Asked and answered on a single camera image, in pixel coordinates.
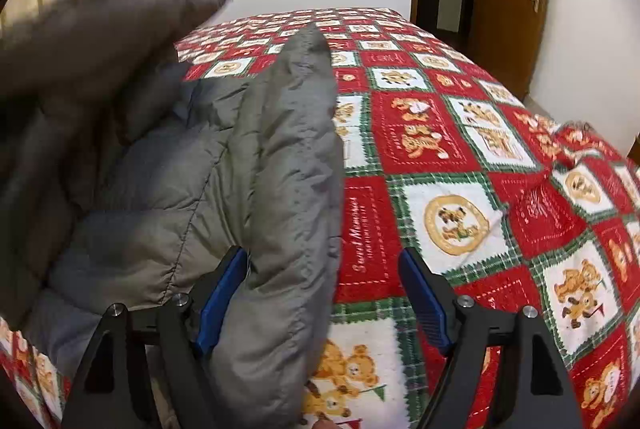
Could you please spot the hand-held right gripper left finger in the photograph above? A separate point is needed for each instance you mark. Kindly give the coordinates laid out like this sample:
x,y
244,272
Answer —
x,y
220,304

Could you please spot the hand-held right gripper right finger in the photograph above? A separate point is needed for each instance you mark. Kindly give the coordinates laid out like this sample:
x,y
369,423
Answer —
x,y
425,299

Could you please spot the grey puffer jacket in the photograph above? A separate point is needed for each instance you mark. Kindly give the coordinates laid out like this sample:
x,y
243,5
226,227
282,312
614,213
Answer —
x,y
280,159

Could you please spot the red bear printed blanket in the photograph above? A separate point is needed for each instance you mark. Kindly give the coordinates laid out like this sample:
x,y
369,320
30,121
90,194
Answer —
x,y
450,149

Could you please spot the grey-brown cloth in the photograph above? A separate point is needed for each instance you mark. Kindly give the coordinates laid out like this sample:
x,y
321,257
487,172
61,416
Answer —
x,y
580,126

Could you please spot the brown wooden door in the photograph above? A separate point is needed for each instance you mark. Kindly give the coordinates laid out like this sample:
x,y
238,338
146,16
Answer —
x,y
505,34

